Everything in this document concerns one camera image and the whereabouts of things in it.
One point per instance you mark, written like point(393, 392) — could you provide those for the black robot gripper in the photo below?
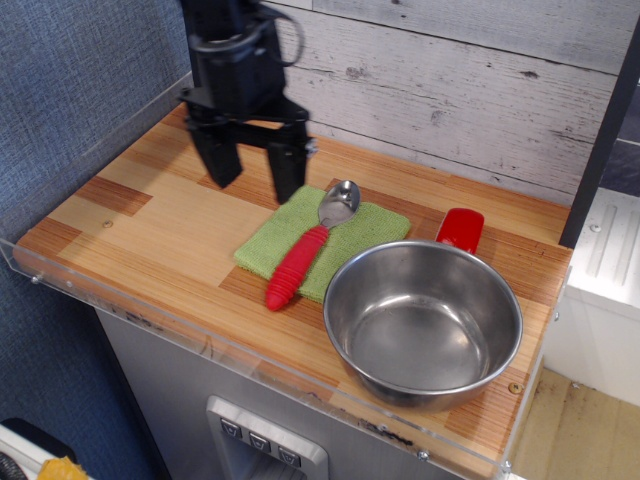
point(239, 97)

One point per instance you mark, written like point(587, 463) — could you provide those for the red handled metal spoon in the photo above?
point(339, 205)

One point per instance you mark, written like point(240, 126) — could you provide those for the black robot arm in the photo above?
point(222, 17)

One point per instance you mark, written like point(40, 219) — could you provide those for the grey toy fridge cabinet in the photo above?
point(172, 383)

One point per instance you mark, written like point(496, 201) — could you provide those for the silver dispenser button panel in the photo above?
point(251, 447)

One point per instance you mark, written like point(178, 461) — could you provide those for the clear acrylic table guard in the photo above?
point(124, 218)

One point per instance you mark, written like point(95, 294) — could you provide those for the white ribbed side unit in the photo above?
point(593, 339)

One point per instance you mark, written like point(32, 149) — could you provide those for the steel pot with red handle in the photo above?
point(425, 322)

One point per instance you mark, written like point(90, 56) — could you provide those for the dark grey right post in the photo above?
point(607, 134)

